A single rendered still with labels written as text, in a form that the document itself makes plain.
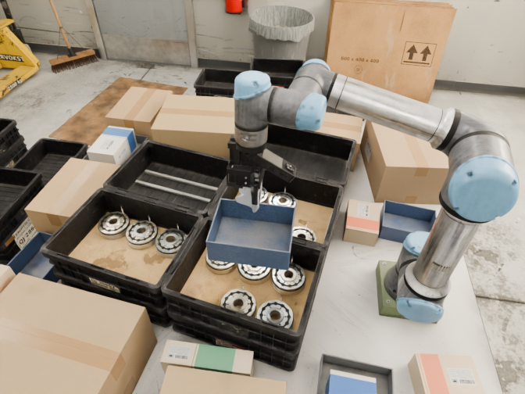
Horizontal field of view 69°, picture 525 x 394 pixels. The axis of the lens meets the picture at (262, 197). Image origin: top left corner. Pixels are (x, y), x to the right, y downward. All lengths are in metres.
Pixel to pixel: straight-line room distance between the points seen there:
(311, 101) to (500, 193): 0.39
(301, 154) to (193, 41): 2.75
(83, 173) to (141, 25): 2.92
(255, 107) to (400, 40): 3.15
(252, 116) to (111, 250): 0.74
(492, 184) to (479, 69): 3.61
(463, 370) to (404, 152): 0.84
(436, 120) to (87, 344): 0.98
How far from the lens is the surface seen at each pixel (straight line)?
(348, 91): 0.89
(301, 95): 0.80
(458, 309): 1.48
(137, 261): 1.30
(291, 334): 1.02
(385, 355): 1.30
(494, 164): 0.82
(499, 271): 2.68
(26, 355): 1.16
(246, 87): 0.80
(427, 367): 1.24
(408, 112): 0.91
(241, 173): 0.91
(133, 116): 1.92
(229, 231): 1.02
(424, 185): 1.69
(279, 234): 1.01
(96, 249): 1.38
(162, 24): 4.29
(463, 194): 0.82
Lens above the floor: 1.83
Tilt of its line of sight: 44 degrees down
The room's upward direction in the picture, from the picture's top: 2 degrees clockwise
